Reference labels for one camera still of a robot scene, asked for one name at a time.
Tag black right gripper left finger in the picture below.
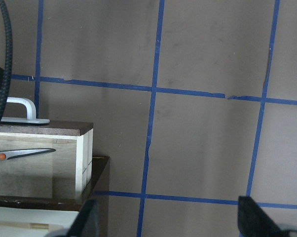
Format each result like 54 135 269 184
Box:
68 199 99 237

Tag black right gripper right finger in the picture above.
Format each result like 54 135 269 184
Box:
237 196 283 237

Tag grey orange scissors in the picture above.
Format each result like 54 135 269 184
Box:
0 148 56 162

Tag dark brown drawer cabinet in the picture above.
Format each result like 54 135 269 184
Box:
0 157 110 237

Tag cream plastic tray box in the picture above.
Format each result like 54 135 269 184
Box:
0 207 78 237

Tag black braided cable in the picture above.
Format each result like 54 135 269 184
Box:
0 0 14 141

